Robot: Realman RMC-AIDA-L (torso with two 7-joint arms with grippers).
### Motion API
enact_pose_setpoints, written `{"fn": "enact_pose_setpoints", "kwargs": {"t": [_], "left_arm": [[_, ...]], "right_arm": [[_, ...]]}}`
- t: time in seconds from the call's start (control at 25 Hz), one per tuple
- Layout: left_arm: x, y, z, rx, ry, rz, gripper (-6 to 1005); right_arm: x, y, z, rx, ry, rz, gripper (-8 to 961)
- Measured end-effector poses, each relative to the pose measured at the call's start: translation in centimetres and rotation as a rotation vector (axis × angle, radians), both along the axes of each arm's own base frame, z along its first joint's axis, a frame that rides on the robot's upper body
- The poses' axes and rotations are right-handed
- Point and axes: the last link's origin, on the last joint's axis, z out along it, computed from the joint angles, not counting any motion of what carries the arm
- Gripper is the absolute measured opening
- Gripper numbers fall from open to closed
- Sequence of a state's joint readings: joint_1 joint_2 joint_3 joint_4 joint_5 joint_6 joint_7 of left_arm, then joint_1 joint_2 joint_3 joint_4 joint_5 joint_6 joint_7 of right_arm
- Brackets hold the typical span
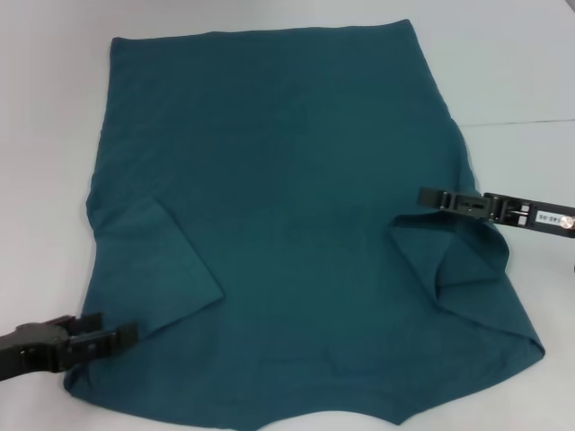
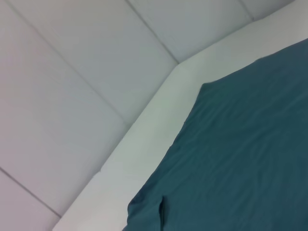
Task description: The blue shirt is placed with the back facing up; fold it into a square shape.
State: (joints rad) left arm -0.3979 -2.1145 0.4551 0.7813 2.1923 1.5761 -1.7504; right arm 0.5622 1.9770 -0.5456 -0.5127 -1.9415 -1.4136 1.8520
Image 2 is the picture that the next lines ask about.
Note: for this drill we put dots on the teal blue shirt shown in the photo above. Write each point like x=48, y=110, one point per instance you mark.
x=240, y=156

